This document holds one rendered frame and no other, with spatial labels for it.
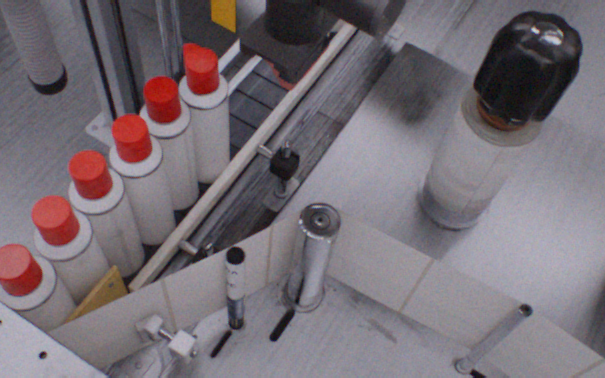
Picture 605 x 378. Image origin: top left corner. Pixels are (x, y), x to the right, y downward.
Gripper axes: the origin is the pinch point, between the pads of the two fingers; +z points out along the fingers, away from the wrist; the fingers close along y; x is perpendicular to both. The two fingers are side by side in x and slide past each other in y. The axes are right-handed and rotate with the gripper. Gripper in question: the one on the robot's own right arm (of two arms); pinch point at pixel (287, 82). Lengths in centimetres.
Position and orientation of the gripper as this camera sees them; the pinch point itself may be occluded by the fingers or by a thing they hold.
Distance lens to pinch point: 74.4
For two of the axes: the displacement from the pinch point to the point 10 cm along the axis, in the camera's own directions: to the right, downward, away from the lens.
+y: 5.3, -7.1, 4.6
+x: -8.4, -4.9, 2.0
